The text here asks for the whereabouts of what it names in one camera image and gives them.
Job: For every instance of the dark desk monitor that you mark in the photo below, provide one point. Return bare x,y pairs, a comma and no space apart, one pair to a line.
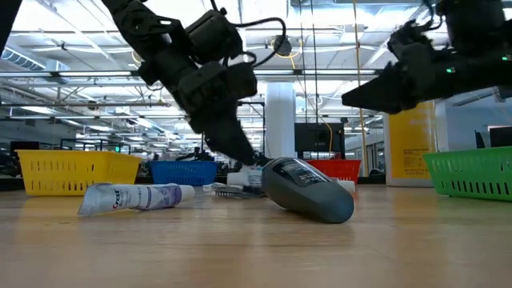
24,146
502,137

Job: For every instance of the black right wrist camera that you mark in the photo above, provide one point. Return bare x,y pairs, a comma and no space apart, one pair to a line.
408,36

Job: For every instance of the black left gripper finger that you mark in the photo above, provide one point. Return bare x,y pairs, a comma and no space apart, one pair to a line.
228,138

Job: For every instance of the red plastic basket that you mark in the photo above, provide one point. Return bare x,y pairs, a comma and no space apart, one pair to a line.
340,170

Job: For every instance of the black monitor screen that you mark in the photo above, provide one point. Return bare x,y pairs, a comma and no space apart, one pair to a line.
316,138

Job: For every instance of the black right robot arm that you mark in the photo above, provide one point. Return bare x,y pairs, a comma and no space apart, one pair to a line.
480,68

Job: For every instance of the yellow plastic basket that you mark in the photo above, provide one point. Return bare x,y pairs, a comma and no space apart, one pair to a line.
72,172

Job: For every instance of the white wipes canister yellow label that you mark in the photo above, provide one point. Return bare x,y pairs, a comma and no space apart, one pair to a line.
412,144

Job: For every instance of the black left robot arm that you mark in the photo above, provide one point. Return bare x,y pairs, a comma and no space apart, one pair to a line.
132,20

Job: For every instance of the green plastic basket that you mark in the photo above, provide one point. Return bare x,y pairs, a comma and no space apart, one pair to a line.
472,172

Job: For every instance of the black background robot arm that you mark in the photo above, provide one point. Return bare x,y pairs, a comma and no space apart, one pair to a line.
196,155

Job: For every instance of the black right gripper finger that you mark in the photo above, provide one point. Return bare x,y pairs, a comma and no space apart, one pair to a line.
380,94

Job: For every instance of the grey toiletry bottle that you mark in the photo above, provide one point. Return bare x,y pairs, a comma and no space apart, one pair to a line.
308,194

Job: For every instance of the white Crest toothpaste tube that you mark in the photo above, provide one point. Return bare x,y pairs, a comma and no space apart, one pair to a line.
132,198

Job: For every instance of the white building column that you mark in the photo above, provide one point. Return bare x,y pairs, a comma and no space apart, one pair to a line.
280,120

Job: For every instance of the blue plastic basket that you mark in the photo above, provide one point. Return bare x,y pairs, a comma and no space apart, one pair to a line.
184,172

